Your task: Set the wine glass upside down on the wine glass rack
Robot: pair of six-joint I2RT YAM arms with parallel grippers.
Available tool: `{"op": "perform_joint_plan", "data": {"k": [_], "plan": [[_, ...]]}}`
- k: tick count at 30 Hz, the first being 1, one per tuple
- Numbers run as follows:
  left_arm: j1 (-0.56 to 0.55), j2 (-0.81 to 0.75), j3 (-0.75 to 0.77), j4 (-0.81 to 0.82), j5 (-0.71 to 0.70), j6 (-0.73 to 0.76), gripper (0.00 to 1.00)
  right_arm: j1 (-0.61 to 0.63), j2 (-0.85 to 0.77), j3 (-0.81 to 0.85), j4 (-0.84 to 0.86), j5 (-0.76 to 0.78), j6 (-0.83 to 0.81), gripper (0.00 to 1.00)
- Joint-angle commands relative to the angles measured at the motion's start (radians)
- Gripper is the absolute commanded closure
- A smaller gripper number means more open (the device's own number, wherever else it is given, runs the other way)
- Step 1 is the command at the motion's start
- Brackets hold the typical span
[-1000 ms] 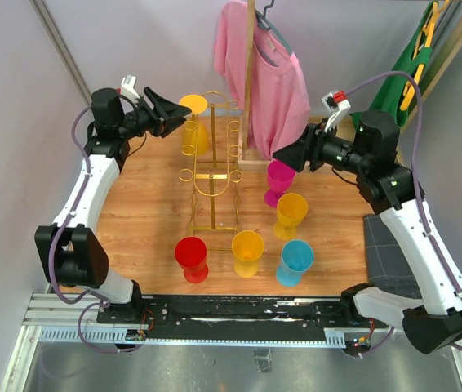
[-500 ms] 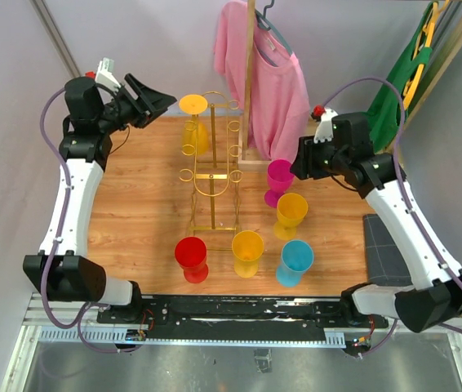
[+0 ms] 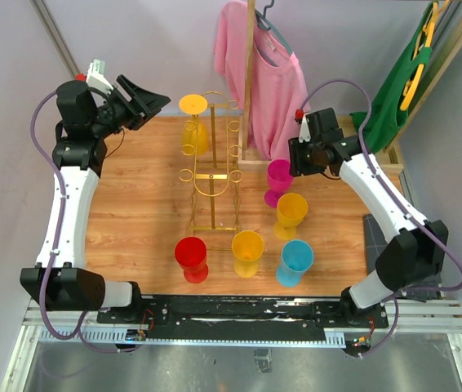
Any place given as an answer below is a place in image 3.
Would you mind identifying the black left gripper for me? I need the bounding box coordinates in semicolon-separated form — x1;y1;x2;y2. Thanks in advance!
91;75;170;138

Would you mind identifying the pink plastic wine glass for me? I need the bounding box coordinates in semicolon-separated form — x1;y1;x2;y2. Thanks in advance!
264;159;294;208

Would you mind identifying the yellow wine glass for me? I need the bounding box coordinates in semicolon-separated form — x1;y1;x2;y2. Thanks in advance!
273;193;309;241
179;94;209;156
232;230;264;278

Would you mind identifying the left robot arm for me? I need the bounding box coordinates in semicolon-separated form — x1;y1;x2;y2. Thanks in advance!
20;75;171;323

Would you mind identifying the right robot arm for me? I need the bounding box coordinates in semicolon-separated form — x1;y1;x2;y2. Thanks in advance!
288;108;448;327

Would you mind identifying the blue plastic wine glass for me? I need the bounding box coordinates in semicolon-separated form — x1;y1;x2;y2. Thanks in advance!
276;239;314;287

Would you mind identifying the yellow wine glass front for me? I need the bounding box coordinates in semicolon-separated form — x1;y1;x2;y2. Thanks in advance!
232;230;264;278

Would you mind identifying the red plastic wine glass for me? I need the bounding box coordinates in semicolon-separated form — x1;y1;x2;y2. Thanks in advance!
174;236;209;284

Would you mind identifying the green t-shirt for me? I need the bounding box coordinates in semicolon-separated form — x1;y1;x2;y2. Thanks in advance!
363;24;432;154

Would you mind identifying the pink t-shirt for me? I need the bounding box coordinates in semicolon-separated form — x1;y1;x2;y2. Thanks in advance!
214;1;308;160

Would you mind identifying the dark grey grid mat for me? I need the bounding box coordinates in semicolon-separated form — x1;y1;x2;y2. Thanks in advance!
362;214;442;302

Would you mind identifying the grey clothes hanger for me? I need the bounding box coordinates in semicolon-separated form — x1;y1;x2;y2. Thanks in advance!
255;0;294;56

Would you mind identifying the yellow clothes hanger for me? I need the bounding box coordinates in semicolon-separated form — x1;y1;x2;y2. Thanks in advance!
399;1;451;112

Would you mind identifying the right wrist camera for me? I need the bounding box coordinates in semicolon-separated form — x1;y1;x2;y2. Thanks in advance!
295;109;311;143

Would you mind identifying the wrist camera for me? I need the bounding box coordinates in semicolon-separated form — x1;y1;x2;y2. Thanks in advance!
75;59;113;95
295;109;311;143

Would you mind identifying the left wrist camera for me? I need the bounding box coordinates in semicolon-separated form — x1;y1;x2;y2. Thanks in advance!
75;59;113;95

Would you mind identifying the wooden stand post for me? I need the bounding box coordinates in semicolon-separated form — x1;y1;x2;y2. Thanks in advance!
242;0;255;158

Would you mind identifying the gold wire glass rack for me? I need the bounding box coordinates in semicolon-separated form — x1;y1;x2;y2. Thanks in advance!
179;91;242;236

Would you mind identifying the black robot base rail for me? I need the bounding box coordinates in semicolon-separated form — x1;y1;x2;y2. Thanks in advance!
96;295;389;345

